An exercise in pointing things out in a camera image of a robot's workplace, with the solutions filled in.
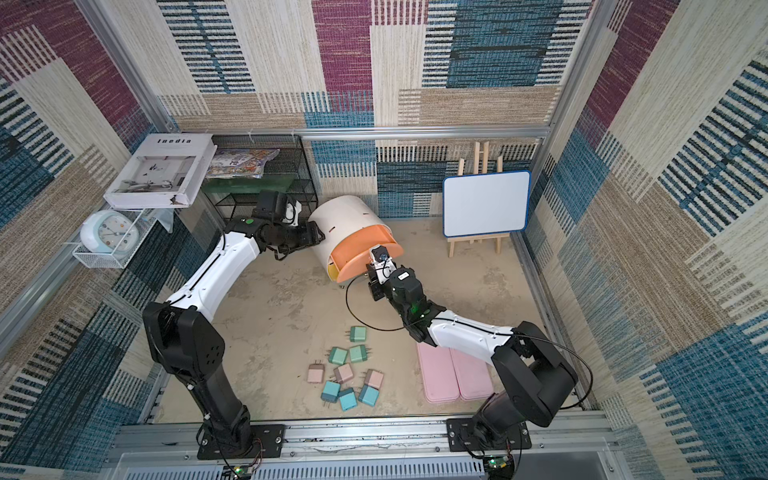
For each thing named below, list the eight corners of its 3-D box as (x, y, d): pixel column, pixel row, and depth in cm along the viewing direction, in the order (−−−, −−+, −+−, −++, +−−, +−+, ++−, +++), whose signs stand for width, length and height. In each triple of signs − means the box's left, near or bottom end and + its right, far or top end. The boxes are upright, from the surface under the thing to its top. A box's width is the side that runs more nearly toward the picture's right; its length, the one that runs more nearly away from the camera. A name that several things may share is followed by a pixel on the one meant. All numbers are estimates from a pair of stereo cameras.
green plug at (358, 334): (344, 342, 91) (344, 339, 89) (346, 329, 94) (345, 326, 92) (366, 342, 91) (365, 339, 89) (366, 329, 94) (366, 326, 92)
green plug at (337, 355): (324, 364, 87) (323, 362, 85) (326, 350, 90) (325, 347, 88) (347, 364, 87) (346, 362, 85) (348, 350, 90) (347, 347, 88)
